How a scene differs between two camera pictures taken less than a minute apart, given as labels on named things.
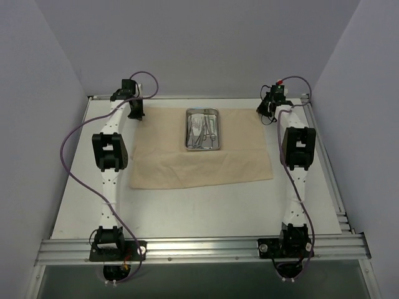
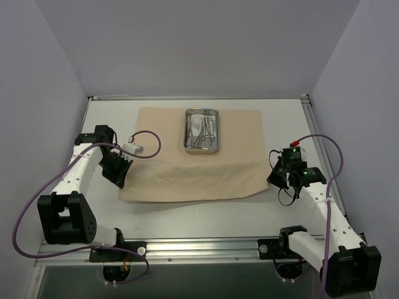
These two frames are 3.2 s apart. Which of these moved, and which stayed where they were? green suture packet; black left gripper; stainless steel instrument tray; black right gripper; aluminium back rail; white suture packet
Moved: black right gripper; black left gripper
Stayed: green suture packet; stainless steel instrument tray; aluminium back rail; white suture packet
